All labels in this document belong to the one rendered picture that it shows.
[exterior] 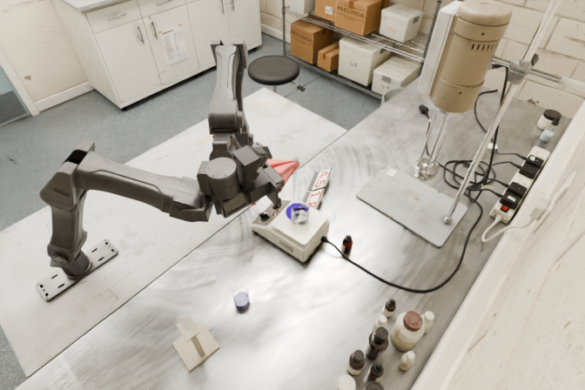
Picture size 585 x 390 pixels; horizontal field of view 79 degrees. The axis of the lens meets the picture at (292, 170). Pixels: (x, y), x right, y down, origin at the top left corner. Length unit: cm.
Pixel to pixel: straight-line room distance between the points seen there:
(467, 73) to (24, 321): 119
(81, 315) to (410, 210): 96
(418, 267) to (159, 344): 69
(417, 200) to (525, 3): 204
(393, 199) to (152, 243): 75
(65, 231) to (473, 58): 97
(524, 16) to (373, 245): 225
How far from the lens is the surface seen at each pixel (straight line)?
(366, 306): 98
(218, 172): 66
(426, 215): 118
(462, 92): 90
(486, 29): 84
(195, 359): 94
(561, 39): 301
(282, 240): 100
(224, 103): 93
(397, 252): 109
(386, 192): 121
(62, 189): 79
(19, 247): 131
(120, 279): 110
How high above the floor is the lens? 178
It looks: 45 degrees down
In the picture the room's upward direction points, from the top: straight up
